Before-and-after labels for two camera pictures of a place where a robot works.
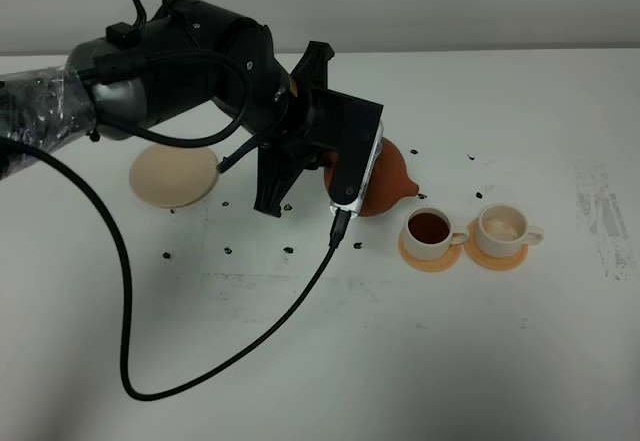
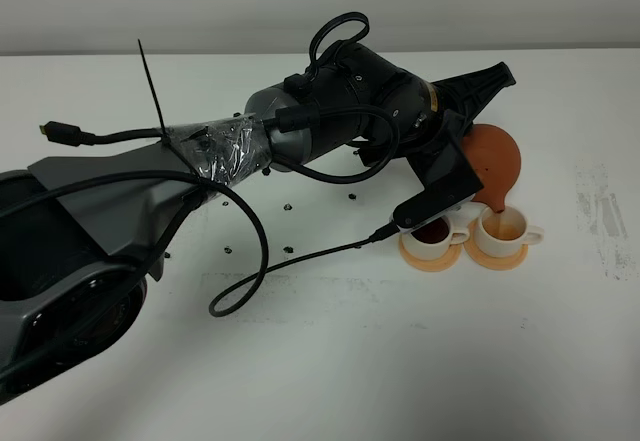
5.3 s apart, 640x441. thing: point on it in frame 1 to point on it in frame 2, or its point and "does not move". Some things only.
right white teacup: x=503 y=229 does not move
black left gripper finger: x=311 y=71 to x=471 y=94
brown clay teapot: x=388 y=185 to x=497 y=161
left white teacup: x=428 y=233 does not move
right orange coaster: x=486 y=262 does not move
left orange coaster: x=445 y=262 does not move
